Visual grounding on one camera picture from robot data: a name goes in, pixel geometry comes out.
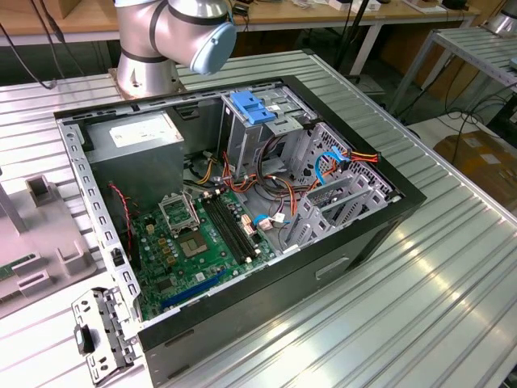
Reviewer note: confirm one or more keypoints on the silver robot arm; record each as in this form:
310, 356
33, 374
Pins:
182, 24

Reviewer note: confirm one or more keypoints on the grey metal disk bay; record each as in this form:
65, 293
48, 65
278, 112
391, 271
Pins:
343, 186

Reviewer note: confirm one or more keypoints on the RAM slot with white clips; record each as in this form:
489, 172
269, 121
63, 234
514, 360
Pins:
238, 221
228, 227

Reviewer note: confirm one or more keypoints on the grey metal drive cage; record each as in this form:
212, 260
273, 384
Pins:
242, 141

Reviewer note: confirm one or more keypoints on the green motherboard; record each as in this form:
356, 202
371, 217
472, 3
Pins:
224, 252

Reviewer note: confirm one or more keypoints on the metal locking lever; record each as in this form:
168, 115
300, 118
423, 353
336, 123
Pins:
189, 201

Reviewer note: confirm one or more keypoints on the CPU socket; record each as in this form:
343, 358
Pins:
194, 244

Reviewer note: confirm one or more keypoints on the blue plastic drive latch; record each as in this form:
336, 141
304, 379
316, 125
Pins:
252, 107

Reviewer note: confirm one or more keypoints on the black open PC case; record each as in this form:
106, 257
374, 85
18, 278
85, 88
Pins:
262, 299

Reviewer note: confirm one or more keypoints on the blue expansion slot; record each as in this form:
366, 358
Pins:
194, 289

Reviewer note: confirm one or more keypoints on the grey power supply unit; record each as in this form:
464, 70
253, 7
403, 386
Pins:
133, 161

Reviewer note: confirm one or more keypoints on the black case fan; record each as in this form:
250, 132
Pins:
119, 226

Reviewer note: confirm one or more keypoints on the metal expansion slot retainer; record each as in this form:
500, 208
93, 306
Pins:
106, 319

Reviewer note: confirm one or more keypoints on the grey parts rack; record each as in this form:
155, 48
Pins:
44, 238

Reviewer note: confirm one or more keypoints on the large cardboard box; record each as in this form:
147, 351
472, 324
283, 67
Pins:
480, 161

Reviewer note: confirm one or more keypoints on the green RAM stick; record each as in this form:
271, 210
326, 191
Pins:
16, 264

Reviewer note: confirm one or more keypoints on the metal slat side table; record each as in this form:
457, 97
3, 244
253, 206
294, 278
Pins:
468, 44

